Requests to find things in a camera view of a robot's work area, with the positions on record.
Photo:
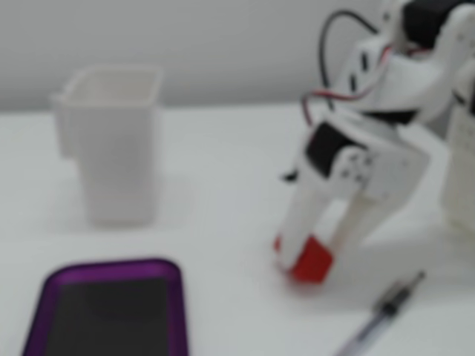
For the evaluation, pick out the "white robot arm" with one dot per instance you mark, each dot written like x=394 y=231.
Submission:
x=404 y=78

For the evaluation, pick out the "purple metal tin box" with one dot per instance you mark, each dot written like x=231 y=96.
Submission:
x=41 y=308

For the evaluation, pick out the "black zip tie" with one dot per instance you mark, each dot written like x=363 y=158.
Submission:
x=290 y=175

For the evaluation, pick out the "clear ballpoint pen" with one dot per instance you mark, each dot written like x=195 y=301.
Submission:
x=386 y=309

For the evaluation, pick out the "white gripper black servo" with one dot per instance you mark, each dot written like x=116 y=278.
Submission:
x=395 y=161

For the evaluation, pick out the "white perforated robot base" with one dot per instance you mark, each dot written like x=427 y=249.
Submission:
x=462 y=155

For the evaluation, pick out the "red textured cube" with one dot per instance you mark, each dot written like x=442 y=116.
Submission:
x=311 y=263

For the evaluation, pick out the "white plastic bin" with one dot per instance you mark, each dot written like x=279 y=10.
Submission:
x=115 y=159

